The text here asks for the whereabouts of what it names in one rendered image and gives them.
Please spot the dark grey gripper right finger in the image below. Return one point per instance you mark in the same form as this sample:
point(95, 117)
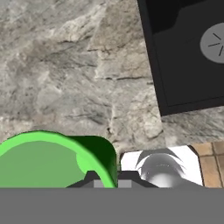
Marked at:
point(128, 176)

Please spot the black sink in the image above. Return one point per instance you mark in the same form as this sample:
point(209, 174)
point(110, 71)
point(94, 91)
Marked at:
point(180, 75)

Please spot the white and grey round thing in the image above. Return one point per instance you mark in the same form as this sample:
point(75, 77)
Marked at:
point(163, 169)

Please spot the green cup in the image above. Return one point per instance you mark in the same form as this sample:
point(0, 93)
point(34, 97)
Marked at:
point(43, 163)

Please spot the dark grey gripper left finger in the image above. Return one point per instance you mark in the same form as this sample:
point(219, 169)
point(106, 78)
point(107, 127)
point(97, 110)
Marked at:
point(90, 178)

